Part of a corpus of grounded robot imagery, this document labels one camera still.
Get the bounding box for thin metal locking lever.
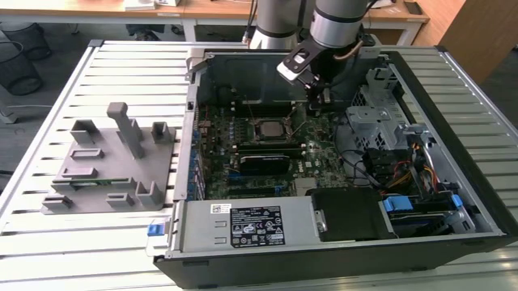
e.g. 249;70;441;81
291;116;312;136

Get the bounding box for silver CPU chip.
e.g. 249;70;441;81
257;120;284;138

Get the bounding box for CPU socket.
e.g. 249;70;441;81
249;117;295;143

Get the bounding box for silver drive cage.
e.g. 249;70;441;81
345;68;409;151

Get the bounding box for RAM slot with white latches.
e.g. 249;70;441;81
231;101;295;106
231;107;295;113

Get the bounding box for RAM slot with black latches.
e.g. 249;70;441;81
233;110;295;116
233;104;295;109

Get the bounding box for green motherboard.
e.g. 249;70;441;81
193;102;348;201

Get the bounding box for black graphics card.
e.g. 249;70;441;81
239;155;291;176

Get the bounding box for silver chipset heatsink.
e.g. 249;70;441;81
293;178;317;196

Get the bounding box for wooden cabinet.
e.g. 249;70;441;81
412;0;518;87

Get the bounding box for blue disk carrier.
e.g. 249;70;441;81
381;196;413;215

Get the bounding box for black office chair base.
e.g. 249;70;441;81
124;23;185;41

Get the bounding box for grey power supply unit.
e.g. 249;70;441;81
165;196;323;254

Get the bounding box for grey parts rack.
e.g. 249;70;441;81
40;102;178;216

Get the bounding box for black open PC case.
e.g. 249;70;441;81
152;45;518;290

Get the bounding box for blue release latch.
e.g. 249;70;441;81
146;222;166;238

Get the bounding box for green RAM stick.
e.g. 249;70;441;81
70;178;132;186

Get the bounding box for black mesh waste bin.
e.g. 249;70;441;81
0;22;52;60
0;41;44;96

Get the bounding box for grey stand foot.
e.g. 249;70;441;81
0;98;20;124

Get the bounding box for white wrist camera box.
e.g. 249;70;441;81
276;45;321;85

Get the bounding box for grey side wrist camera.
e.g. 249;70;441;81
357;45;381;59

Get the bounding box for black curved cable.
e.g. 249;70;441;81
337;147;381;187

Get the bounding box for wooden desk white frame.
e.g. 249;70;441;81
180;0;431;46
0;0;191;42

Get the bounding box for thin black hanging cable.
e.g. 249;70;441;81
241;0;260;43

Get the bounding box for yellow wire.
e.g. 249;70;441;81
387;173;409;189

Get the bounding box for orange wire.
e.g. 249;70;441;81
420;168;440;191

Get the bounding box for silver latch handle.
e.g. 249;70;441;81
313;209;328;233

